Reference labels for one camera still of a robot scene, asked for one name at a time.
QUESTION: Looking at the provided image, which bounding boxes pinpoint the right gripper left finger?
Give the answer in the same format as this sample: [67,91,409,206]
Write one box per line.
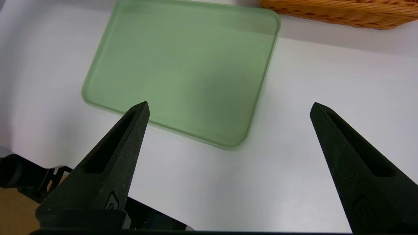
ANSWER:
[35,101,151,231]

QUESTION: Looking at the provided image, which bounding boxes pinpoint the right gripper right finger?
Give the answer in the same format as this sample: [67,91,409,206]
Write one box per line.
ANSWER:
[309,102,418,235]

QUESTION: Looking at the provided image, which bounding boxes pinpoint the orange wicker basket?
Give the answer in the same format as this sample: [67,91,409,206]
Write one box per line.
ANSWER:
[260,0,418,30]

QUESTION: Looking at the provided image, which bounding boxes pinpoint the light green plastic tray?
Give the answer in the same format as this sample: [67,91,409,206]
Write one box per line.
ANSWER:
[81,0,281,149]

